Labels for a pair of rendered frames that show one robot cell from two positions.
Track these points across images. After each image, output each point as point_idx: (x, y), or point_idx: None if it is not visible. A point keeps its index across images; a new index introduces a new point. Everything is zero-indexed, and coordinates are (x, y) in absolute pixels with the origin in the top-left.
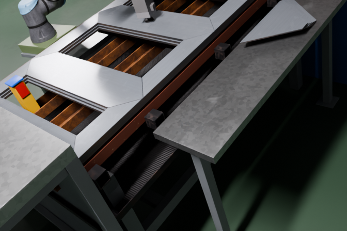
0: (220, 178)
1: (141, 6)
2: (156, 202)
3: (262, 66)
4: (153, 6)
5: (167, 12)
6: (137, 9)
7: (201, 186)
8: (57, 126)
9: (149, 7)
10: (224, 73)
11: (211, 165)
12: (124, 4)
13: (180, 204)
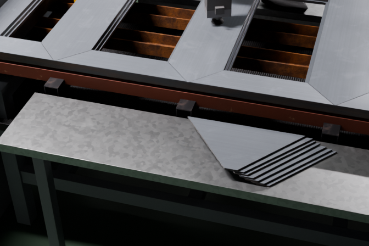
0: (161, 243)
1: None
2: (59, 168)
3: (152, 151)
4: (217, 11)
5: (238, 31)
6: None
7: (144, 227)
8: (22, 20)
9: (213, 7)
10: (138, 122)
11: (181, 228)
12: None
13: (114, 214)
